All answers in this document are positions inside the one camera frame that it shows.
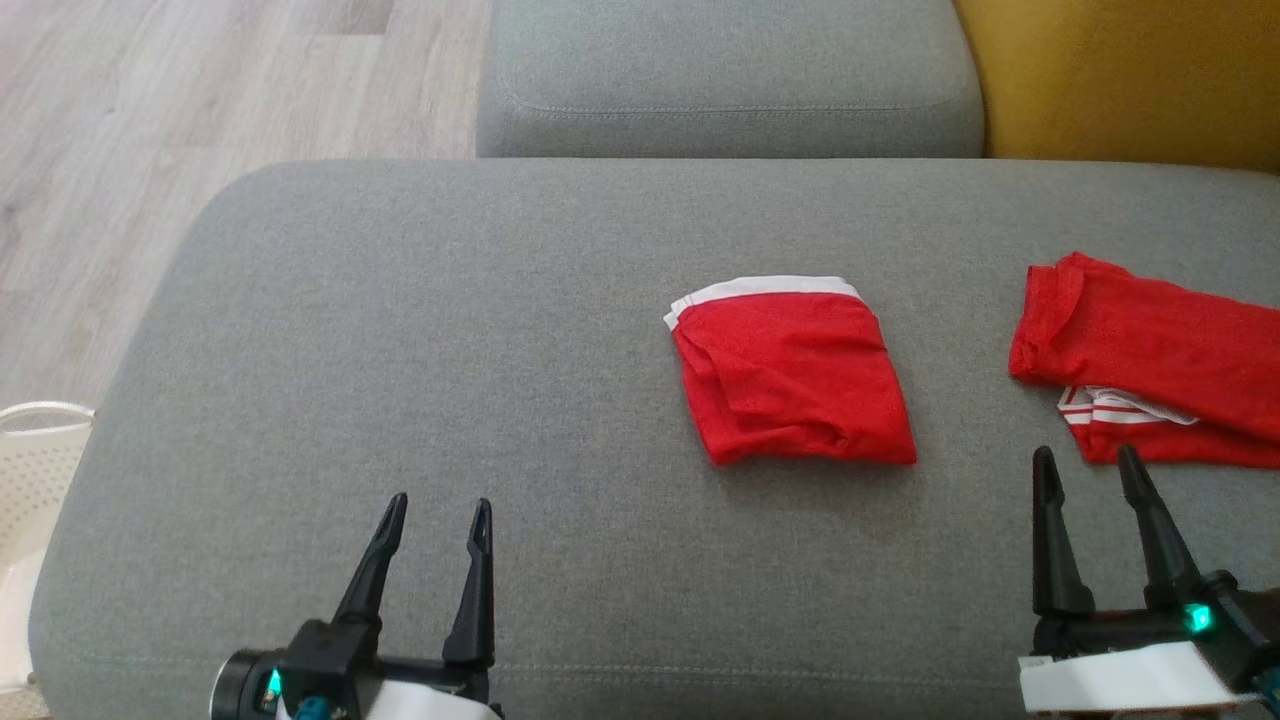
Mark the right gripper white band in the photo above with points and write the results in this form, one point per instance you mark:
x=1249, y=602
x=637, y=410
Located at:
x=1120, y=680

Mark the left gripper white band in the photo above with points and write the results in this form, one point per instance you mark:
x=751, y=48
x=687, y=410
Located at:
x=440, y=695

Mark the red shorts with thin stripes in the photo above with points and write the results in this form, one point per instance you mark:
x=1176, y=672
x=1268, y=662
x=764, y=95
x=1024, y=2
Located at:
x=1150, y=350

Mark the red garment with white band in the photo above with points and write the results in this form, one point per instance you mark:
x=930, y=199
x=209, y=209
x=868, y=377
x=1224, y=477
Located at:
x=790, y=380

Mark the large grey sofa seat cushion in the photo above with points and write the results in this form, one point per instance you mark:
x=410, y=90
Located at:
x=500, y=400

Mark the white perforated laundry basket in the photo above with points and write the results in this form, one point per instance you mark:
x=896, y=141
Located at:
x=35, y=480

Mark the yellow sofa backrest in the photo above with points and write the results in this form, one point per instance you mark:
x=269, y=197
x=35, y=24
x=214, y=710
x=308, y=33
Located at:
x=1120, y=70

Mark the small grey sofa seat cushion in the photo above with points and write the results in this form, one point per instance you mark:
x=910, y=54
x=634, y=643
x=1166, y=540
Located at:
x=730, y=70

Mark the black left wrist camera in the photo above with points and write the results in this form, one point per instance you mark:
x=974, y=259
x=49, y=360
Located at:
x=320, y=660

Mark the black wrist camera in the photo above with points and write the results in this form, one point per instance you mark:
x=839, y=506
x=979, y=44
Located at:
x=1240, y=620
x=320, y=660

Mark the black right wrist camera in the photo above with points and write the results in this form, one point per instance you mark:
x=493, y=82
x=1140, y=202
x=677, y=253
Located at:
x=1240, y=620

